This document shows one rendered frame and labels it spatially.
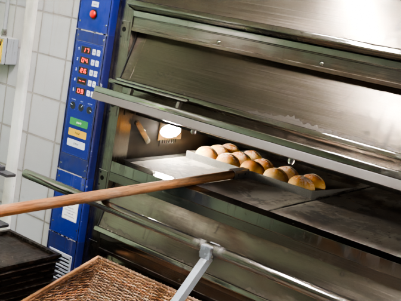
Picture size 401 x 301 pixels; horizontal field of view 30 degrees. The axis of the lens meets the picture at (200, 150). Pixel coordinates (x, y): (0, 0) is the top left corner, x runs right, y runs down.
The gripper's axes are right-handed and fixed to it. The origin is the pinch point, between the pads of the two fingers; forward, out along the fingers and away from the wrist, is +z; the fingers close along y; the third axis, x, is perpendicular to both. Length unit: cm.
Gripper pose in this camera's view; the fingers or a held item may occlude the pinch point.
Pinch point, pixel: (5, 199)
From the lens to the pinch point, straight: 200.4
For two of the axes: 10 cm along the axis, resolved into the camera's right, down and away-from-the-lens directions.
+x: -6.0, 0.5, -8.0
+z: 7.8, 2.6, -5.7
